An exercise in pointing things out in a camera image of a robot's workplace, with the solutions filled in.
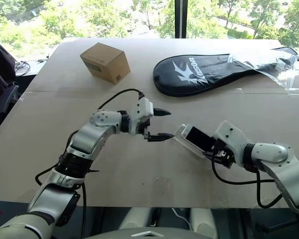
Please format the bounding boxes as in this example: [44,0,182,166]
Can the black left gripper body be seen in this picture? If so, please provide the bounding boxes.
[138,115,154,141]

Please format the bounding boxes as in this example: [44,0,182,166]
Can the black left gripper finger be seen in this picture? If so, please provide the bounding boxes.
[153,107,172,118]
[149,133,175,143]

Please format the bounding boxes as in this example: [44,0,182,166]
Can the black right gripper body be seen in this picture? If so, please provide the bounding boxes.
[210,138,237,169]

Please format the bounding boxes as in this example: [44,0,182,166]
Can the white smartphone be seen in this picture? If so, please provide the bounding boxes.
[180,124,215,153]

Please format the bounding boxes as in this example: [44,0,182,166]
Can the black racket cover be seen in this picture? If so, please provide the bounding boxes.
[152,47,299,97]

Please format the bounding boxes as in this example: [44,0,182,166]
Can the white rounded robot leg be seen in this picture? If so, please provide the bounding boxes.
[188,208,219,239]
[119,207,154,230]

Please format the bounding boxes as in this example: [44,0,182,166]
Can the brown cardboard box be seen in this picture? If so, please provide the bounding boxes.
[80,42,132,86]

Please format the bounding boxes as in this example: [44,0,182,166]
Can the clear plastic bag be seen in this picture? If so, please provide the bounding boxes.
[227,46,299,96]

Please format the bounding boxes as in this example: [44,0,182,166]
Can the silver robot torso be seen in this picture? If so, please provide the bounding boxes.
[84,226,216,239]

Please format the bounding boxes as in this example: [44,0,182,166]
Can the black chair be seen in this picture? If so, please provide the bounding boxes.
[0,34,22,140]

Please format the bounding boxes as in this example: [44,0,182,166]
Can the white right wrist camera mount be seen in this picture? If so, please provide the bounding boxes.
[212,120,248,164]

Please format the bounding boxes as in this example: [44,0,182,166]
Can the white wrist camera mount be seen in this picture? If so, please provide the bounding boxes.
[128,97,154,136]
[212,120,248,164]

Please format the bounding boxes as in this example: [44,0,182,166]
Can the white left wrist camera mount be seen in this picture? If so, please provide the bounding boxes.
[128,97,154,136]

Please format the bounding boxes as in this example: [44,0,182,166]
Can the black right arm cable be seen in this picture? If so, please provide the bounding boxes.
[211,158,284,209]

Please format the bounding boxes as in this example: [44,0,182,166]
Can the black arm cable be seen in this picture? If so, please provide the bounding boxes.
[34,161,101,239]
[211,158,284,209]
[97,89,146,111]

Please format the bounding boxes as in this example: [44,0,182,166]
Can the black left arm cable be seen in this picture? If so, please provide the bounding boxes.
[97,89,146,111]
[34,161,101,239]

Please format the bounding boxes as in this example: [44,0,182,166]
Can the thin white cable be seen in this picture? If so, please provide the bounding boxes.
[171,208,191,230]

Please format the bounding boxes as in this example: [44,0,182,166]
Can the black window frame post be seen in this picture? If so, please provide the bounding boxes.
[174,0,189,39]

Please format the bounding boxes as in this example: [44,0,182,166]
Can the tangled black cables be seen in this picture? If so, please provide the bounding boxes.
[14,55,50,76]

